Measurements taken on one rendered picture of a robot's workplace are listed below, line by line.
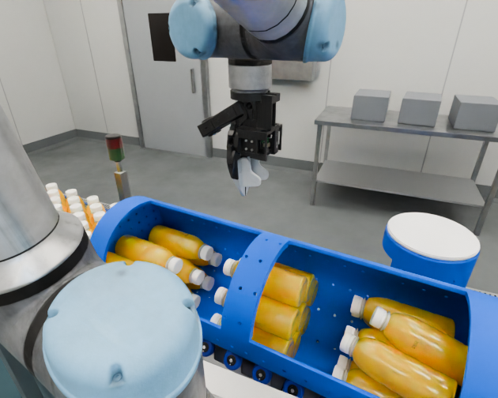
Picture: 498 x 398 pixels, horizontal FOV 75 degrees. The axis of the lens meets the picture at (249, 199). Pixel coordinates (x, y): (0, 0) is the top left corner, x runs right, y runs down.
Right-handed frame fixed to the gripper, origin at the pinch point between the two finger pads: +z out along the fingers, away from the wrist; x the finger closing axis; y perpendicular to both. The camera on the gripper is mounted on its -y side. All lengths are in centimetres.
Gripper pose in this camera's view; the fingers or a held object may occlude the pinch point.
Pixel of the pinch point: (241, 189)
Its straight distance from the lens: 67.4
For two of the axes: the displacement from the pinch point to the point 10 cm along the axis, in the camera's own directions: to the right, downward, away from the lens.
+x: 4.7, -4.1, 7.8
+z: 0.0, 8.8, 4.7
